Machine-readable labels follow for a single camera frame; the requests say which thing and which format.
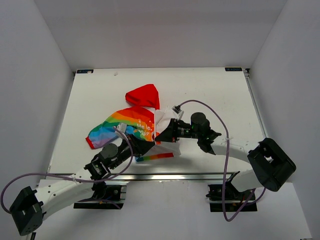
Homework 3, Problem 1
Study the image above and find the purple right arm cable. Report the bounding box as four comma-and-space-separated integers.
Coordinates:
174, 99, 267, 222

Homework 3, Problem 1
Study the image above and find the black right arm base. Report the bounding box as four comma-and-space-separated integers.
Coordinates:
206, 184, 258, 213

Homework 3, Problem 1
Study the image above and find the red white rainbow jacket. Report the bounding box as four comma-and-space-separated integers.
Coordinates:
85, 84, 181, 163

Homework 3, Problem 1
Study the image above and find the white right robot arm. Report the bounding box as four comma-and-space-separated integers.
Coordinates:
155, 112, 297, 200

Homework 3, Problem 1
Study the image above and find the blue right corner sticker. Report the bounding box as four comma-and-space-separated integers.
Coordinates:
224, 67, 243, 72

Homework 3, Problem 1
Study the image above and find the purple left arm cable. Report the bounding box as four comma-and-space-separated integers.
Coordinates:
0, 126, 135, 215

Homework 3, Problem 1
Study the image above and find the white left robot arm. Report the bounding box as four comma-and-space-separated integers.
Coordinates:
9, 134, 155, 236

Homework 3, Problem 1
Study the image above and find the blue left corner sticker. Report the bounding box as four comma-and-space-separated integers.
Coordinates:
76, 69, 94, 74

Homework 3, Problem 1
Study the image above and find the blue corner sticker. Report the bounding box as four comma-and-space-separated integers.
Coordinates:
76, 69, 94, 74
224, 67, 243, 72

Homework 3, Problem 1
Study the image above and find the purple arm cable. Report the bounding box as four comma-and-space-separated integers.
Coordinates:
174, 99, 267, 222
0, 126, 135, 215

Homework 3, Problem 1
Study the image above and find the aluminium table edge rail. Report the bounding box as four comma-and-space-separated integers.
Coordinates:
101, 172, 223, 182

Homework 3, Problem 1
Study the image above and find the right side aluminium rail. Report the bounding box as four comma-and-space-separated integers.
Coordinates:
243, 68, 280, 173

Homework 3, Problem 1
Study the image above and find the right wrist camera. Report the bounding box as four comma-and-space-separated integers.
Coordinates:
172, 105, 184, 120

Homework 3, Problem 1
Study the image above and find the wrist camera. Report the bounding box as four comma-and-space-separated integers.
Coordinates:
172, 105, 184, 120
116, 122, 127, 134

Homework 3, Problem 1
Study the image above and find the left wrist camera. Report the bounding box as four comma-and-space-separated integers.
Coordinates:
116, 122, 127, 134

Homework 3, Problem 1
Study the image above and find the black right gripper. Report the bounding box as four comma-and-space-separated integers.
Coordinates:
155, 118, 201, 143

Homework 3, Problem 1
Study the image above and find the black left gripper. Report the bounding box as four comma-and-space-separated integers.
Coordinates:
109, 134, 155, 170

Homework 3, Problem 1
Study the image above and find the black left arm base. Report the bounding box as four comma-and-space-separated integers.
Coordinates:
73, 181, 128, 210

